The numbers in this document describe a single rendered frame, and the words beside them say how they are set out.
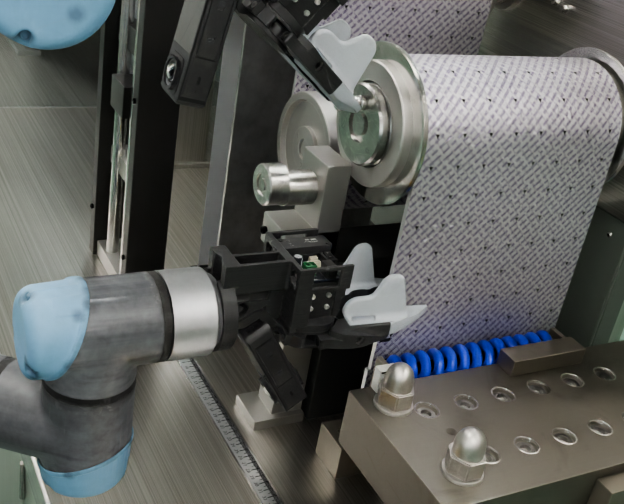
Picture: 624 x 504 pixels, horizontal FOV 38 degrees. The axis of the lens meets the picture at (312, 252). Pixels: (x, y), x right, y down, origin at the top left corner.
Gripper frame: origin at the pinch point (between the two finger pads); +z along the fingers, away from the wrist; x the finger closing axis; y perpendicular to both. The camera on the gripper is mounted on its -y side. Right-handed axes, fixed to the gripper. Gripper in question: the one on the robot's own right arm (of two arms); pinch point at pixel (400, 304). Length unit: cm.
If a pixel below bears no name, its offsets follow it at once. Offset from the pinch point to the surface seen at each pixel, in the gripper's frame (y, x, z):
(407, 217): 9.6, -0.3, -1.8
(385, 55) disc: 22.2, 6.9, -2.8
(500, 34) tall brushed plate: 18.1, 30.2, 29.8
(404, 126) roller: 17.9, 0.6, -3.6
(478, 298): -0.4, -0.3, 9.3
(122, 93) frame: 7.2, 38.8, -16.2
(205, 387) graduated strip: -18.9, 15.4, -11.9
